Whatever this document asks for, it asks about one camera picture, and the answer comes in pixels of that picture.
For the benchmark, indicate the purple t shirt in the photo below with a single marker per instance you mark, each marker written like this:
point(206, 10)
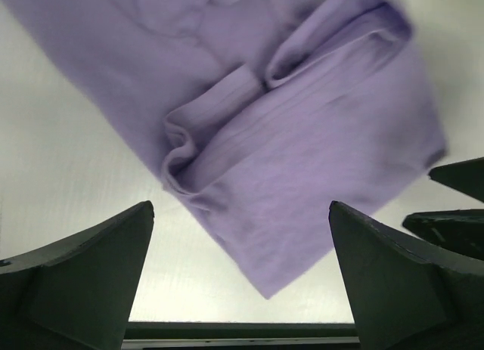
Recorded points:
point(255, 114)

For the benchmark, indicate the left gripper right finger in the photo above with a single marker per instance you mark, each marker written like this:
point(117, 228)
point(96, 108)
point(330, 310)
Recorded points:
point(404, 292)

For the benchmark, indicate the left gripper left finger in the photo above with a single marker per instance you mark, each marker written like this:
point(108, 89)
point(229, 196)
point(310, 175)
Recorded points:
point(77, 292)

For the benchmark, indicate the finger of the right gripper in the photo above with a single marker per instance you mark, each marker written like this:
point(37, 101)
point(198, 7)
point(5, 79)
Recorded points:
point(465, 177)
point(459, 231)

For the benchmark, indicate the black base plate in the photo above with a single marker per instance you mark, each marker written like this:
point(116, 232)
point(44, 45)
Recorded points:
point(196, 335)

